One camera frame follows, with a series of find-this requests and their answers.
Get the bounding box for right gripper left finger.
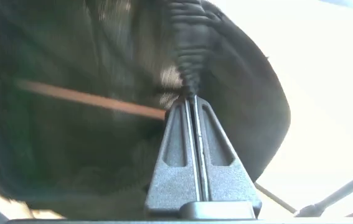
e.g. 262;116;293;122
144;98;202;217

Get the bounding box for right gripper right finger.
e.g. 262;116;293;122
193;95;263;218

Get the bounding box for black shorts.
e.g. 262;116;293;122
0;0;291;218

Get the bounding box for pink clothes hanger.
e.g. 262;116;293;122
16;79;167;121

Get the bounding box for black clothes rack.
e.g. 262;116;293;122
294;166;353;218

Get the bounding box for window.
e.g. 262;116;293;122
207;0;353;218

